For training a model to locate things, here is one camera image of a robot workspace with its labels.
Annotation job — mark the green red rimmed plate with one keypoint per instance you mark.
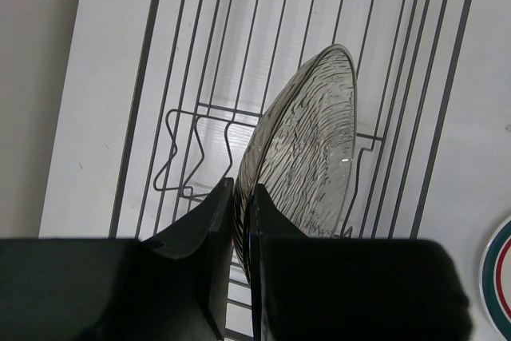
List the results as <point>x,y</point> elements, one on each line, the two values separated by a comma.
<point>494,278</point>

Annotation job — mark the grey wire dish rack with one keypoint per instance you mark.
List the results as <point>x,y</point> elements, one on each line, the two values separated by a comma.
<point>209,69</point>

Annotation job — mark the clear glass plate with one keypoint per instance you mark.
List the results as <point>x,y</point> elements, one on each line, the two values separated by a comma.
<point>302,150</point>

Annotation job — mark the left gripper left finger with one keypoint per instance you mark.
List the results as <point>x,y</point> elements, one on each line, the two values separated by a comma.
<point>188,266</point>

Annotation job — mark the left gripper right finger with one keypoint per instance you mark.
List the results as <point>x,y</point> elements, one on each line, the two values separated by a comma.
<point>346,289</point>

